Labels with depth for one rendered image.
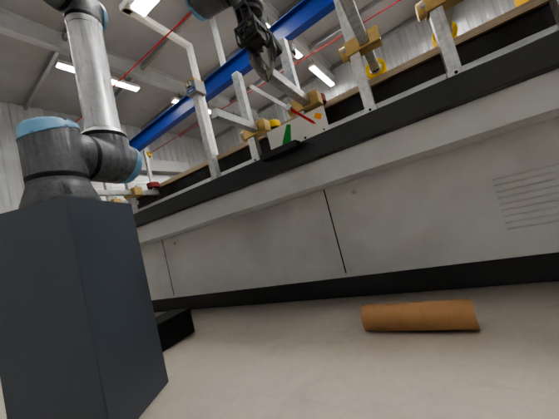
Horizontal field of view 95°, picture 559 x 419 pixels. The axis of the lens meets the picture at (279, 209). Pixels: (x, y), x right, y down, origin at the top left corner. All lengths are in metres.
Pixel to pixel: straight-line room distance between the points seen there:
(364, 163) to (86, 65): 1.05
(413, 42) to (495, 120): 8.13
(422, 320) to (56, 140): 1.15
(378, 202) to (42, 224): 1.11
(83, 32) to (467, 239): 1.58
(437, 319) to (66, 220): 1.00
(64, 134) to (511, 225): 1.45
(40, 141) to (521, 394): 1.23
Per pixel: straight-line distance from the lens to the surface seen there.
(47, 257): 0.85
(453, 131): 0.97
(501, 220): 1.18
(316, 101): 1.06
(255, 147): 1.16
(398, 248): 1.18
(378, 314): 0.91
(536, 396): 0.72
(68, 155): 0.97
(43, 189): 0.93
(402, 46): 9.08
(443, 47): 1.03
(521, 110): 1.00
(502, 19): 1.28
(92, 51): 1.27
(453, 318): 0.88
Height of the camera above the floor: 0.40
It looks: 4 degrees up
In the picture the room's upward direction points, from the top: 14 degrees counter-clockwise
